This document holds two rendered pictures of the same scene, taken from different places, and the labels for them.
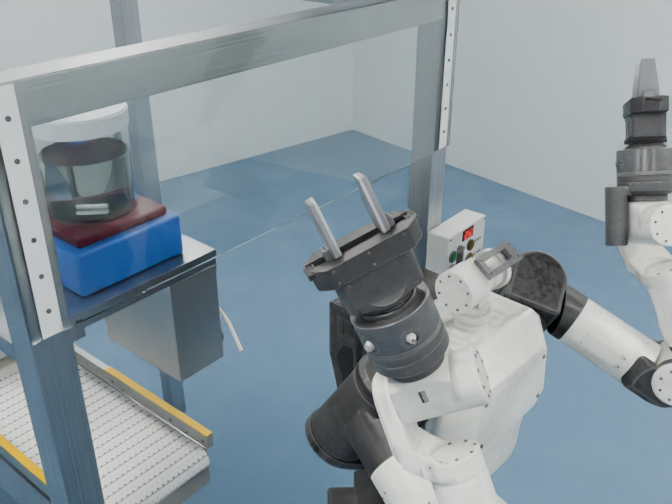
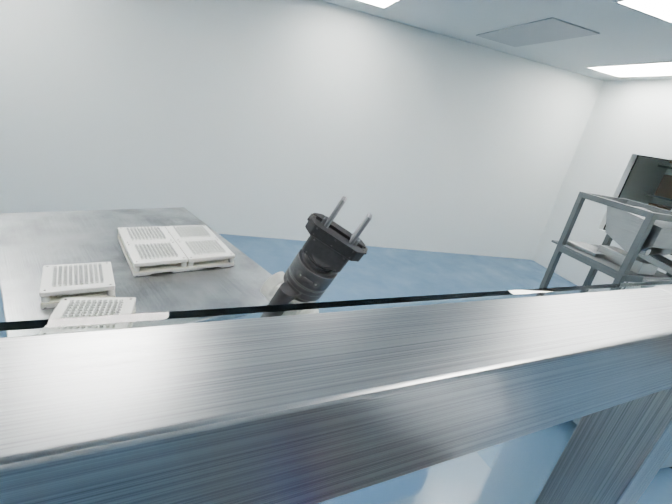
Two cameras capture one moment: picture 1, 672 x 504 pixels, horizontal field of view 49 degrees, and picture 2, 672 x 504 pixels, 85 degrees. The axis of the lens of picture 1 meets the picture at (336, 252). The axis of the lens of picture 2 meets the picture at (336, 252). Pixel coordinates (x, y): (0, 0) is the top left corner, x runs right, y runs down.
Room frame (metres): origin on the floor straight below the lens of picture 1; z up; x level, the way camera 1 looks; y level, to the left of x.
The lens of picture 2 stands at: (1.27, 0.22, 1.79)
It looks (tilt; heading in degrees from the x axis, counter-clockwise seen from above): 21 degrees down; 202
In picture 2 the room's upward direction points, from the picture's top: 11 degrees clockwise
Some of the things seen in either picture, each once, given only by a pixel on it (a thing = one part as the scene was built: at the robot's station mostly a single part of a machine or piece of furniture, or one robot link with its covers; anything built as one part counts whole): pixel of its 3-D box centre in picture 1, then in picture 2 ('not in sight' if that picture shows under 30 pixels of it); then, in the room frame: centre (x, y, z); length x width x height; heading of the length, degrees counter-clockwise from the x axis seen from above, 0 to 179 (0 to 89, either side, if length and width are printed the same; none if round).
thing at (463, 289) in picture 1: (472, 287); not in sight; (0.96, -0.20, 1.36); 0.10 x 0.07 x 0.09; 137
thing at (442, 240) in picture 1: (453, 270); not in sight; (1.61, -0.29, 1.02); 0.17 x 0.06 x 0.26; 140
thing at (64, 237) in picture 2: not in sight; (135, 255); (0.01, -1.42, 0.88); 1.50 x 1.10 x 0.04; 68
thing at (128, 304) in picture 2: not in sight; (92, 316); (0.56, -0.94, 0.96); 0.25 x 0.24 x 0.02; 135
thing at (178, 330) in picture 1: (159, 302); not in sight; (1.18, 0.33, 1.19); 0.22 x 0.11 x 0.20; 50
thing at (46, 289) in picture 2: not in sight; (78, 277); (0.42, -1.23, 0.96); 0.25 x 0.24 x 0.02; 149
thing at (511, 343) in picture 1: (433, 377); not in sight; (1.00, -0.16, 1.15); 0.34 x 0.30 x 0.36; 137
